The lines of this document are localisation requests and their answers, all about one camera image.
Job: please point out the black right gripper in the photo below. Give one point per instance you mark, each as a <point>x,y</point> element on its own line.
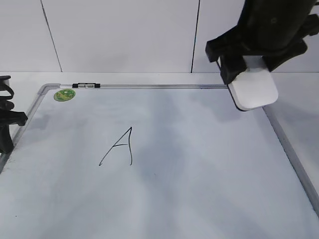
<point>273,29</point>

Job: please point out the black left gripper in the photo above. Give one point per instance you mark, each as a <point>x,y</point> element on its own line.
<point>8,117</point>

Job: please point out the white whiteboard eraser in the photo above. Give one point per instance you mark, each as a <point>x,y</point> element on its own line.
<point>253,88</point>

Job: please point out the white framed whiteboard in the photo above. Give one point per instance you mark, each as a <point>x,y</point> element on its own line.
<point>150,163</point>

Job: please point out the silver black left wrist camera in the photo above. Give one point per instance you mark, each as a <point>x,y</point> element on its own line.
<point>4,80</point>

